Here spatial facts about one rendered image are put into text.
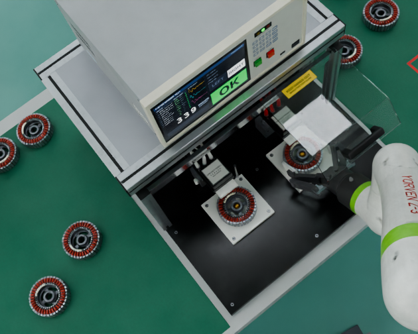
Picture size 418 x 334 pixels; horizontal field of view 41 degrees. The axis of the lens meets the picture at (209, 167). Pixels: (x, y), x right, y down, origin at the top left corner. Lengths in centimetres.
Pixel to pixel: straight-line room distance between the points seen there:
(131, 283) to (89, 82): 58
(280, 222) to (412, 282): 72
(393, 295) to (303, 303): 140
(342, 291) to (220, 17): 141
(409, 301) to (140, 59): 71
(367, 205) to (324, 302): 101
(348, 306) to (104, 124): 133
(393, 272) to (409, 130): 85
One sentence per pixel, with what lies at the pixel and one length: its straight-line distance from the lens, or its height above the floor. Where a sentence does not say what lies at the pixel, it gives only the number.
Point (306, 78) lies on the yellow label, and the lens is 144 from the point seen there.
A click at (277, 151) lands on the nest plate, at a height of 78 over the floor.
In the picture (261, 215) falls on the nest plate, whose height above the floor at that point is 78.
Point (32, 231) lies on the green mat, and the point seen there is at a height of 75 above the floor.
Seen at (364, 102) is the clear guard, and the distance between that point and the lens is 142.
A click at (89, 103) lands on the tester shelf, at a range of 144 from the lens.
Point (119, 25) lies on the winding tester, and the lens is 128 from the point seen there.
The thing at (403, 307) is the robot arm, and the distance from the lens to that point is 94.
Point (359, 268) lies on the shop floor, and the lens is 237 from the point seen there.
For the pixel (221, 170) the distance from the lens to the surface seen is 150.
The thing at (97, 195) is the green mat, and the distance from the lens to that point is 174.
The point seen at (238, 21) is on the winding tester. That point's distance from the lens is 123.
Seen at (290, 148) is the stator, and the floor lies 82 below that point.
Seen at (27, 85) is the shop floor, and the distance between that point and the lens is 297.
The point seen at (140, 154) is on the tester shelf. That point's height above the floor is 111.
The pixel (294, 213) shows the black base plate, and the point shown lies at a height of 77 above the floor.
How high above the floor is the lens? 231
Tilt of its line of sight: 67 degrees down
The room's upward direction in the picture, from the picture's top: 19 degrees counter-clockwise
